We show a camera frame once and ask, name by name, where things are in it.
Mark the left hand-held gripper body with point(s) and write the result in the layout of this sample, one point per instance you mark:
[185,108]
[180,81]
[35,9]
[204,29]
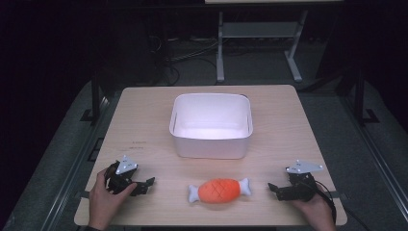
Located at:
[123,175]

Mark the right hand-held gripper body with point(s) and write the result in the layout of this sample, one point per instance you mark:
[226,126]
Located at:
[301,184]

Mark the orange plush meat toy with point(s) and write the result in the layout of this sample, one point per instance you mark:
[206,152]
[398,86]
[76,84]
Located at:
[219,190]

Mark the white plastic bin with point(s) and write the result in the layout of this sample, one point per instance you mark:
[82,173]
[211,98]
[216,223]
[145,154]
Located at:
[211,128]

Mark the person's right hand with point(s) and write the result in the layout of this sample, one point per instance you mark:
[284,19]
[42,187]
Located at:
[316,211]

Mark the person's left hand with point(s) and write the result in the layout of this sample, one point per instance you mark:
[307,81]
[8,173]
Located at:
[104,202]

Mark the black metal stand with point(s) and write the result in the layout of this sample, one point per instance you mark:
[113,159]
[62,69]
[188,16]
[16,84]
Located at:
[95,96]
[361,96]

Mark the grey metal desk frame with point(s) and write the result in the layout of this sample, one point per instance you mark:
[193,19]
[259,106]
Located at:
[224,30]

